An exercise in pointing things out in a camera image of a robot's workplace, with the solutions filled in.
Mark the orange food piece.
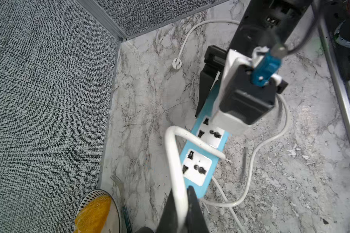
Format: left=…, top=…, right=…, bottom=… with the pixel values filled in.
left=74, top=196, right=111, bottom=233

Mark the black cup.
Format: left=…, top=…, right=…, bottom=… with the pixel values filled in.
left=135, top=226, right=154, bottom=233

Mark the teal power strip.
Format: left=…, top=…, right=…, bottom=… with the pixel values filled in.
left=180, top=81, right=229, bottom=199

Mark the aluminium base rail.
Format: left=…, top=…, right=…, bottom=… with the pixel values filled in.
left=318, top=1, right=350, bottom=142

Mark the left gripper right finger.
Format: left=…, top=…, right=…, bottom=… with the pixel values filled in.
left=186, top=186, right=209, bottom=233

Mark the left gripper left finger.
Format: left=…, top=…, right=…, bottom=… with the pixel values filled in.
left=156, top=190, right=178, bottom=233

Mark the white power cord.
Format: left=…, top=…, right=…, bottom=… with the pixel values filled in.
left=163, top=18, right=290, bottom=233

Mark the green handled fork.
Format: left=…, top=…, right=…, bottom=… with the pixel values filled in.
left=110, top=174, right=133, bottom=233

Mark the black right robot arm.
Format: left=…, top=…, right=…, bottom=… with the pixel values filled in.
left=196, top=0, right=311, bottom=115

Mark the patterned white bowl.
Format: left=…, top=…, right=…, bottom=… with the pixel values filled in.
left=74, top=189, right=122, bottom=233

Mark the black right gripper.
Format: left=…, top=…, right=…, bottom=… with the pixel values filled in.
left=194, top=45, right=289, bottom=117

